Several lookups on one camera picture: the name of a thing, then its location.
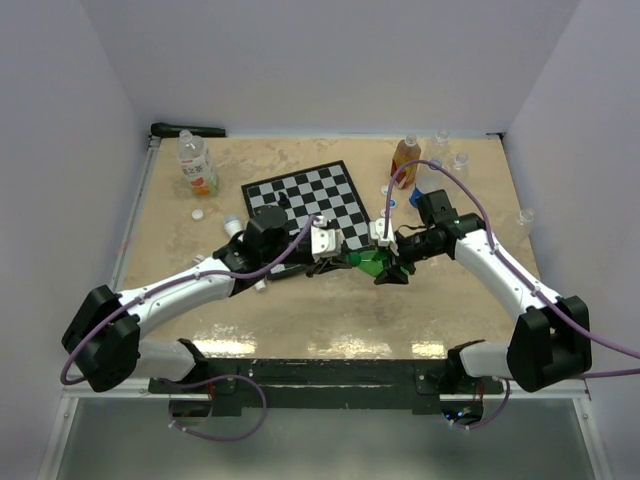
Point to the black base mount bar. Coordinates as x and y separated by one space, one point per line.
238 384

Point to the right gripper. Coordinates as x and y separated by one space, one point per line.
393 274

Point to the amber red label bottle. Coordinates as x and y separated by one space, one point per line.
407 149

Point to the black chess piece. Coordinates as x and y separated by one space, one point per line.
283 200

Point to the orange label tea bottle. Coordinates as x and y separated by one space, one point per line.
197 164

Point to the clear bottle back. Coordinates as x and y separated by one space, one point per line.
440 145

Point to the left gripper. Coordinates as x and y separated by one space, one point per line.
326 264

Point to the clear bottle right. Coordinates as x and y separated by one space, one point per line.
460 166

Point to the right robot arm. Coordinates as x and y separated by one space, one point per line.
548 343

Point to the black white chessboard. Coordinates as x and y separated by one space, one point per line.
324 190

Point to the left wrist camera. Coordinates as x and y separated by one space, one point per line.
326 241

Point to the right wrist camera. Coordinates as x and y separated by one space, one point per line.
381 234

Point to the green plastic bottle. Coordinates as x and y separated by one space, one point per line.
371 260

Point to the white tube bottle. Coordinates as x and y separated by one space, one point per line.
233 226

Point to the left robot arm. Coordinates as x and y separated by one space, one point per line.
107 341

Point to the green bottle cap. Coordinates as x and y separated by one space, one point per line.
354 259

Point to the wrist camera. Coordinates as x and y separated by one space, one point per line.
381 234
326 241

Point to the Pepsi label clear bottle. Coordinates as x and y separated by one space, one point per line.
427 181

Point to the clear crushed plastic bottle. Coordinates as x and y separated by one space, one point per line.
518 227

